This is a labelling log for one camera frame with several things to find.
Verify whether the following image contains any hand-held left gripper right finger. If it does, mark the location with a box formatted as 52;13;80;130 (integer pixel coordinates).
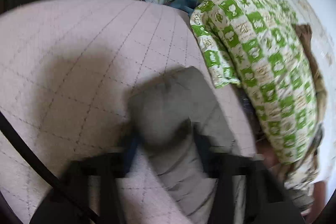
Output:
193;132;306;224

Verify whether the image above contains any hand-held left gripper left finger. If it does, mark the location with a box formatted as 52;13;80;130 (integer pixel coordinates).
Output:
69;132;143;224

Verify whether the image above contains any grey puffer jacket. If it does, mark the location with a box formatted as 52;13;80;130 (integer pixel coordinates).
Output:
127;67;238;224

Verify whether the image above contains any green checked pillow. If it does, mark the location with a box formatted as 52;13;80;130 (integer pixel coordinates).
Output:
189;0;320;166

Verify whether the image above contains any leaf print fleece blanket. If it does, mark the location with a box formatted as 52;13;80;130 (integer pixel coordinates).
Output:
282;24;329;210

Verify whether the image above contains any blue cloth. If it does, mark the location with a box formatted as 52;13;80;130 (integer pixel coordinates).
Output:
168;0;198;16

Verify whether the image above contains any black cable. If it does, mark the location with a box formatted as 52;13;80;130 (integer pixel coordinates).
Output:
0;111;98;224

